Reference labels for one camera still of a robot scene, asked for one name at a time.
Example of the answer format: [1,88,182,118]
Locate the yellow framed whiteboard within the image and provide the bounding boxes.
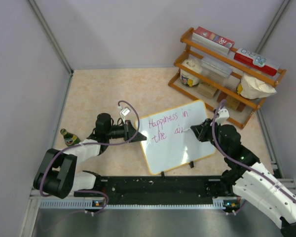
[135,100,216,175]

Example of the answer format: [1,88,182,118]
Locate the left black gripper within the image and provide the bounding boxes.
[106,120,146,143]

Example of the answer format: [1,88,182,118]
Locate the red box upper left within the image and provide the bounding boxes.
[192,27,235,55]

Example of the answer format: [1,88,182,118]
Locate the white plastic jar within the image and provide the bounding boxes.
[180,58,202,87]

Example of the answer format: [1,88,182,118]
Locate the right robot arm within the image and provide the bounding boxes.
[190,118,296,237]

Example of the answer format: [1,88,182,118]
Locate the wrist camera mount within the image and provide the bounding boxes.
[118,105,130,122]
[213,107,229,124]

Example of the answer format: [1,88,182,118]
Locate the red white box right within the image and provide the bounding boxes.
[234,48,281,76]

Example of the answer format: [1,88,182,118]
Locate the cream cloth bag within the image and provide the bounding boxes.
[237,73,277,100]

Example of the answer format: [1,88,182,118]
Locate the brown wooden blocks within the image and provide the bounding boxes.
[196,82,246,112]

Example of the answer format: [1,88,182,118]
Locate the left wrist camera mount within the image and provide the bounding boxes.
[118,105,130,122]

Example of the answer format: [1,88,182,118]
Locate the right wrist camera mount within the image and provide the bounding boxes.
[213,107,229,124]

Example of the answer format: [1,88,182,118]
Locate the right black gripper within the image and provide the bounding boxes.
[191,118,228,156]

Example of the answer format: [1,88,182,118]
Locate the green glass bottle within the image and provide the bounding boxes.
[60,128,81,147]

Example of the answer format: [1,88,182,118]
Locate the orange wooden shelf rack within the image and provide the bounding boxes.
[168,27,287,128]

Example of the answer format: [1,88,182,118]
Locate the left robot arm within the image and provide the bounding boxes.
[33,113,147,198]

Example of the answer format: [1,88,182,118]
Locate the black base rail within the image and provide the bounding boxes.
[74,171,240,205]

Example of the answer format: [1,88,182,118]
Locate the clear plastic container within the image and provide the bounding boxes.
[200,57,240,89]

